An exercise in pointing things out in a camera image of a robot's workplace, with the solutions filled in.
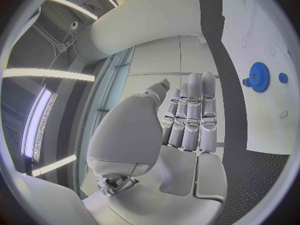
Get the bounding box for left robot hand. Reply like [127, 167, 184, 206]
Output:
[81, 71, 229, 225]

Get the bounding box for white task board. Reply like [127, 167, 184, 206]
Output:
[220, 0, 295, 156]

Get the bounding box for glowing light bar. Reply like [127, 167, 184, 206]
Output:
[20, 84, 59, 164]

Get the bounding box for large blue gear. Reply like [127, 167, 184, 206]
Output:
[248, 61, 271, 94]

